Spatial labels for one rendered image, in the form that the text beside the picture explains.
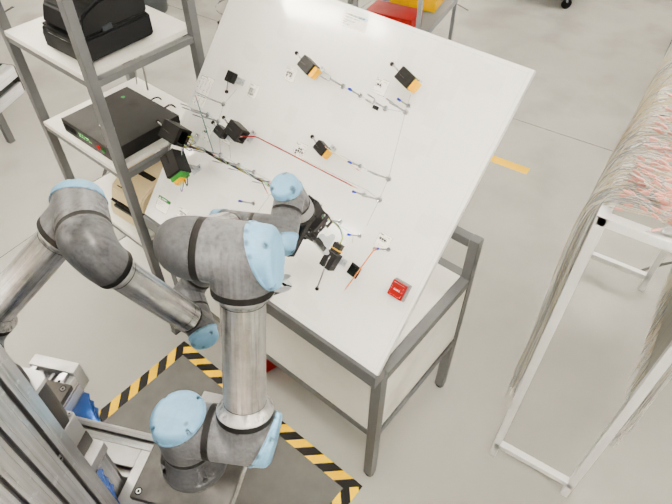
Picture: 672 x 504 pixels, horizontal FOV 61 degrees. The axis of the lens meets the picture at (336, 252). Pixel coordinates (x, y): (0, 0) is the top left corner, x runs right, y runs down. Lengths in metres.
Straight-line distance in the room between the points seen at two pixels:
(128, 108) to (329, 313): 1.27
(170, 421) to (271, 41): 1.42
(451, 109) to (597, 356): 1.79
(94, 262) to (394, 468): 1.78
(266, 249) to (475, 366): 2.14
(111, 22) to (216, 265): 1.41
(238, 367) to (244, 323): 0.10
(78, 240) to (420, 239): 0.98
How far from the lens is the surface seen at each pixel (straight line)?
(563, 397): 3.02
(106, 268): 1.27
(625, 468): 2.95
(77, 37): 2.10
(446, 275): 2.24
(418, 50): 1.90
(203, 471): 1.37
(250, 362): 1.10
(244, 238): 0.97
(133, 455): 1.60
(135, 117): 2.55
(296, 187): 1.38
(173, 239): 1.00
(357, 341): 1.87
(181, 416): 1.24
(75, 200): 1.33
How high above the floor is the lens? 2.46
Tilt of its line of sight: 47 degrees down
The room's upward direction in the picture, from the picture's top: straight up
